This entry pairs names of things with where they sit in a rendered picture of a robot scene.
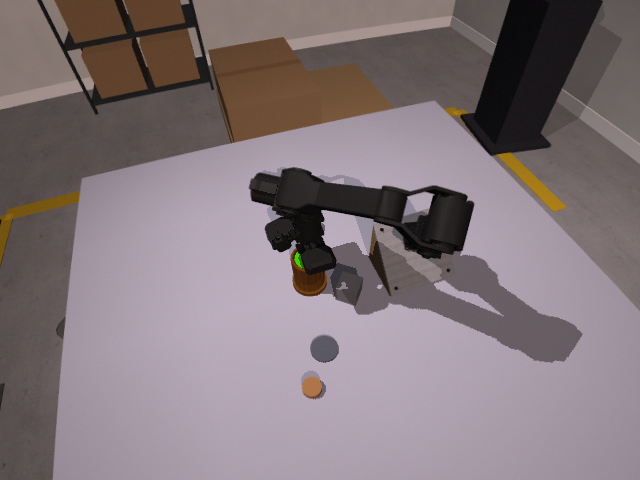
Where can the orange-brown disc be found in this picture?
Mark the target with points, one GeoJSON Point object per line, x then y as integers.
{"type": "Point", "coordinates": [311, 387]}

